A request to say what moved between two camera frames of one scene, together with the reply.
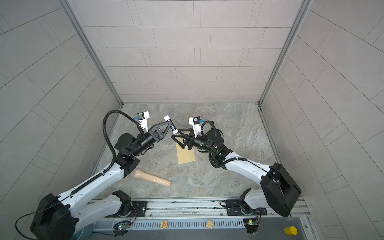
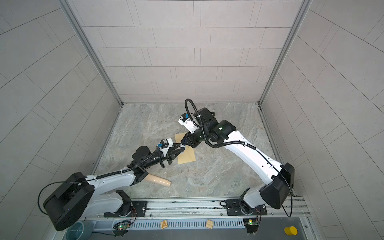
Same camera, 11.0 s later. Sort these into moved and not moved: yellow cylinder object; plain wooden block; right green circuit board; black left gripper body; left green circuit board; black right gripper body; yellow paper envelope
Moved: black left gripper body
Not moved: black right gripper body; right green circuit board; left green circuit board; yellow paper envelope; plain wooden block; yellow cylinder object
